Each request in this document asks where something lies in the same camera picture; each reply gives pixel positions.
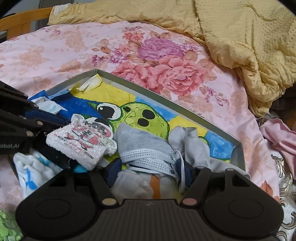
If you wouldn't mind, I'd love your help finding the pastel striped cloth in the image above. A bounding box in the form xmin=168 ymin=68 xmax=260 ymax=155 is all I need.
xmin=111 ymin=170 xmax=185 ymax=201

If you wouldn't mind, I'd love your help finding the white gauze cloth blue print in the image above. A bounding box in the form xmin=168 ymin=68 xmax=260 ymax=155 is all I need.
xmin=13 ymin=151 xmax=63 ymax=200

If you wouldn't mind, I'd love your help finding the yellow dotted blanket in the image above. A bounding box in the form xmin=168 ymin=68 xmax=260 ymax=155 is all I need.
xmin=47 ymin=0 xmax=296 ymax=117

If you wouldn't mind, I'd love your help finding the grey box with cartoon drawing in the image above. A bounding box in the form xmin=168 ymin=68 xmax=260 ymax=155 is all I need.
xmin=28 ymin=68 xmax=245 ymax=176

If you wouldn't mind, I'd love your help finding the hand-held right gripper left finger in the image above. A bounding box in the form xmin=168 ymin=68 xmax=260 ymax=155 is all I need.
xmin=47 ymin=160 xmax=122 ymax=206

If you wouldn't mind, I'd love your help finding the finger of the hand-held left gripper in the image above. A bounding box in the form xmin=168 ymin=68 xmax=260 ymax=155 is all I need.
xmin=0 ymin=80 xmax=70 ymax=126
xmin=0 ymin=108 xmax=70 ymax=168

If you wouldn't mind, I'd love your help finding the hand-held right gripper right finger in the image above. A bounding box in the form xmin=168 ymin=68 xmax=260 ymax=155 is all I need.
xmin=180 ymin=163 xmax=251 ymax=205

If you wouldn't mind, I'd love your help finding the white maroon brocade cloth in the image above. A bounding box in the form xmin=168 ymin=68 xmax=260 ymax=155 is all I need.
xmin=254 ymin=111 xmax=296 ymax=241

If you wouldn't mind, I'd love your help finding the glass jar of green pieces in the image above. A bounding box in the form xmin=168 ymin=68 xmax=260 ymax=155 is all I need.
xmin=0 ymin=210 xmax=23 ymax=241

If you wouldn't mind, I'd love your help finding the grey face mask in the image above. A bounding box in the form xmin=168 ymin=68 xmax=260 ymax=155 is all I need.
xmin=113 ymin=122 xmax=185 ymax=186

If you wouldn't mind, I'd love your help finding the pink garment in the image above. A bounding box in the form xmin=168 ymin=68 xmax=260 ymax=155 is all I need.
xmin=259 ymin=118 xmax=296 ymax=183

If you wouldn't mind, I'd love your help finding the pink floral bedsheet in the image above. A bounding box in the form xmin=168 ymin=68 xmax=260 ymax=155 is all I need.
xmin=0 ymin=21 xmax=296 ymax=241

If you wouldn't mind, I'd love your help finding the white sponge patch red print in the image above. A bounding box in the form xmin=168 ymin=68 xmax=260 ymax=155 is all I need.
xmin=46 ymin=113 xmax=117 ymax=171

